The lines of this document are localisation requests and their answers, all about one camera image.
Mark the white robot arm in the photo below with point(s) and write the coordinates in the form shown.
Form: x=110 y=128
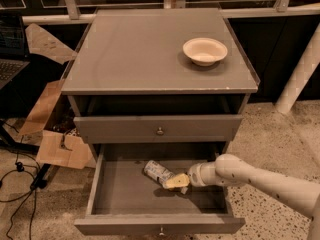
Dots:
x=300 y=195

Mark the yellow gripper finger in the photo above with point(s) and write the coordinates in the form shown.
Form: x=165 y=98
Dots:
x=177 y=181

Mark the clear plastic water bottle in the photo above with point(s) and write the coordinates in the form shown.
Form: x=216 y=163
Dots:
x=158 y=173

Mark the black laptop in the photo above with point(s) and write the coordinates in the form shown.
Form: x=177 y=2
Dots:
x=14 y=51

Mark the closed grey top drawer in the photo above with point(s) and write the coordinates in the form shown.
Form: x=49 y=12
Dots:
x=161 y=129

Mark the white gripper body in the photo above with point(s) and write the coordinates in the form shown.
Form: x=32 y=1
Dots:
x=194 y=176

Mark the open grey middle drawer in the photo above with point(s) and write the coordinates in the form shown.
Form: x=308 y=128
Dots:
x=124 y=201

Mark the white paper bowl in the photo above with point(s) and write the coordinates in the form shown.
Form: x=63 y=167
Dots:
x=205 y=51

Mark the grey drawer cabinet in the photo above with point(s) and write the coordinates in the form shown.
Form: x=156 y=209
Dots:
x=131 y=63

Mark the white railing frame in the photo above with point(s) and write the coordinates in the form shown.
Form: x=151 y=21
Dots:
x=166 y=4

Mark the open cardboard box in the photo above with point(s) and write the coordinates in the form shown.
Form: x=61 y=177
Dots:
x=60 y=145

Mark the black stand base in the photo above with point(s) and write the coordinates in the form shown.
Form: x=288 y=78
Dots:
x=9 y=144

